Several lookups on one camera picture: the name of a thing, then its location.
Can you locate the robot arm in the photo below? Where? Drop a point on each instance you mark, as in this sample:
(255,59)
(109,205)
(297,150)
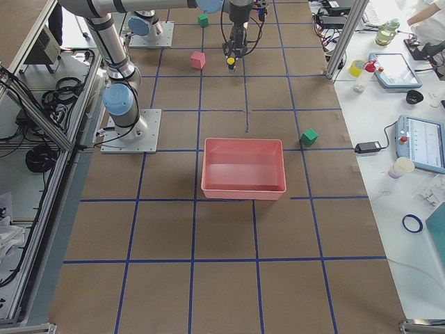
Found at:
(238,11)
(121,97)

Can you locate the teach pendant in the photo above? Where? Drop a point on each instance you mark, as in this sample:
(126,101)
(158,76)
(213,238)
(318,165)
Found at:
(397,72)
(422,141)

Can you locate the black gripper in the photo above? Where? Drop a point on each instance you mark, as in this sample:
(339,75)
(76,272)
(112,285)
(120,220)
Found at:
(238,18)

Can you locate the green foam cube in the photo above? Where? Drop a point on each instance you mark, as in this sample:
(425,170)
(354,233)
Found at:
(203,20)
(309,137)

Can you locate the pink foam cube centre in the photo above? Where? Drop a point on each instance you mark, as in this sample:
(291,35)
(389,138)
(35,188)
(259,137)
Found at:
(198,60)

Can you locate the pink plastic tray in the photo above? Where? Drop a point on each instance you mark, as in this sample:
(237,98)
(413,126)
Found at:
(243,169)

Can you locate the teach pendant near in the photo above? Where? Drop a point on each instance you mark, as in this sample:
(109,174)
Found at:
(422,141)

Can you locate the black power adapter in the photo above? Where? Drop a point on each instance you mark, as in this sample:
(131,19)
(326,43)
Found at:
(368,147)

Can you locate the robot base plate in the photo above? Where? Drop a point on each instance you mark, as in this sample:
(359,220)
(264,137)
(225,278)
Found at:
(145,35)
(142,138)

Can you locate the aluminium frame post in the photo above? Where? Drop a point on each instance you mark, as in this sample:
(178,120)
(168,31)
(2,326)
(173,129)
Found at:
(354,17)

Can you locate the yellow tape roll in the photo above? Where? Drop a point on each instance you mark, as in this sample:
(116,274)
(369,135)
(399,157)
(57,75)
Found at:
(356,68)

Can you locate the blue tape roll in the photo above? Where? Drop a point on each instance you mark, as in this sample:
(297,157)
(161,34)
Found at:
(412,224)

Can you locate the teach pendant far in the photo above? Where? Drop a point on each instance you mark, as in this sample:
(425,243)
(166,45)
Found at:
(397,72)

